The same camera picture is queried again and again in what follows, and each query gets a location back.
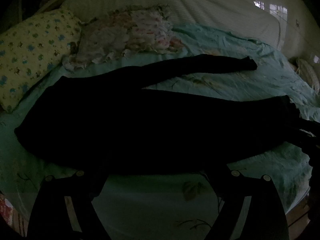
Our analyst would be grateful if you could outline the pale striped pillow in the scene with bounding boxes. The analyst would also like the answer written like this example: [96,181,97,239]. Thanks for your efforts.
[295,58,320,94]

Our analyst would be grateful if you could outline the white padded headboard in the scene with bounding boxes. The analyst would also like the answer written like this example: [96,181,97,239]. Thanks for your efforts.
[37,0,284,53]

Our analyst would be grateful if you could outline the patchwork cloth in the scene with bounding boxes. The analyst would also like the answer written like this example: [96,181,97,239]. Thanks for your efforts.
[0,194,19,233]

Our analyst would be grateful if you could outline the black pants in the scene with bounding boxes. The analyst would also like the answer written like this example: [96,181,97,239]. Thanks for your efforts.
[14,56,302,177]

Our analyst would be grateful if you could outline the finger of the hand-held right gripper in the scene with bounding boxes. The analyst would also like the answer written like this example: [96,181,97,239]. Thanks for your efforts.
[295,129,320,153]
[299,118,320,137]

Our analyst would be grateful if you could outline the teal floral bed blanket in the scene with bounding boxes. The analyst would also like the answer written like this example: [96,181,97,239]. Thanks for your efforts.
[0,24,320,240]

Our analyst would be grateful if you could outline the yellow floral pillow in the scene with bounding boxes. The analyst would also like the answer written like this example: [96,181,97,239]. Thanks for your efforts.
[0,9,83,113]

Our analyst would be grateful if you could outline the white ruffled floral pillow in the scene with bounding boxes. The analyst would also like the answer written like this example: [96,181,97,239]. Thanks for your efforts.
[62,5,184,71]

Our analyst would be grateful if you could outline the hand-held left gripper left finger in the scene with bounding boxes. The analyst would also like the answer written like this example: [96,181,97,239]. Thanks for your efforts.
[26,165,111,240]

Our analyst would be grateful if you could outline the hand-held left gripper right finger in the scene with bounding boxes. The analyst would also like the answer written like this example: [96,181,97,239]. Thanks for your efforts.
[203,164,290,240]

